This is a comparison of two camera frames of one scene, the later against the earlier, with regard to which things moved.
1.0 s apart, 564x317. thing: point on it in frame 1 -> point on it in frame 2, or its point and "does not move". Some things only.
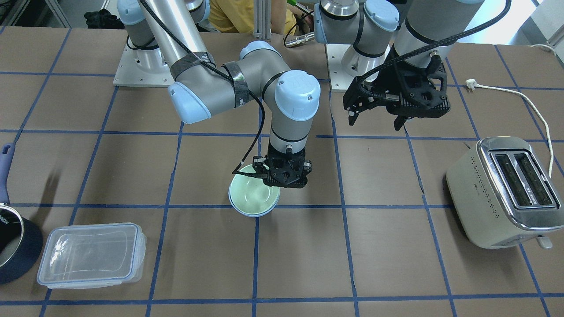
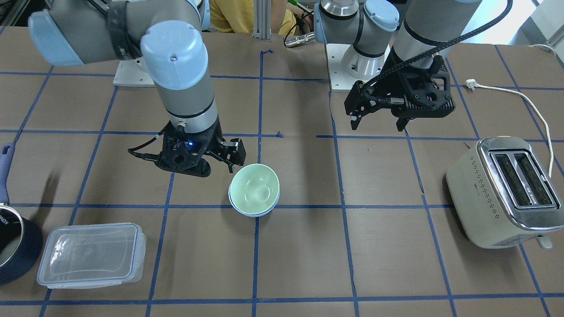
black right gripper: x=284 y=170 -> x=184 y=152
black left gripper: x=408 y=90 does not move
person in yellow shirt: x=238 y=16 does not move
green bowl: x=250 y=194 does not move
